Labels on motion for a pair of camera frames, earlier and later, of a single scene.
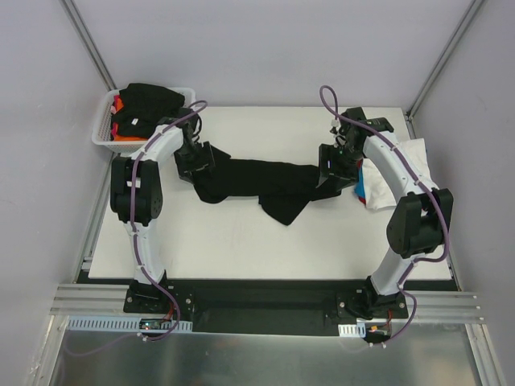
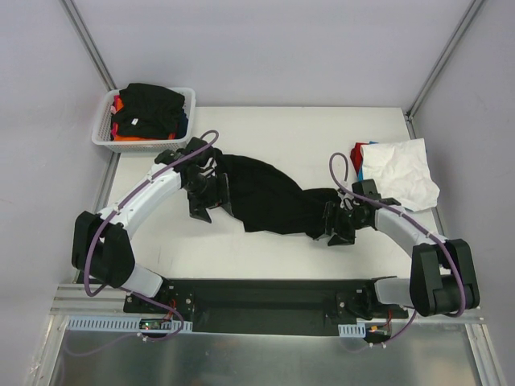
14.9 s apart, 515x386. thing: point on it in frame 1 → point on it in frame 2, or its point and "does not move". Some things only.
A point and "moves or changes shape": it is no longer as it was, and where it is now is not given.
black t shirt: (284, 189) moves or changes shape
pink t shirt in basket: (114, 130) does not move
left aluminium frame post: (88, 42) does not move
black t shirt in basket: (145, 104) does not move
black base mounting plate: (270, 307) does not move
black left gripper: (195, 164) → (217, 191)
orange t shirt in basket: (125, 138) does not move
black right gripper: (330, 170) → (335, 222)
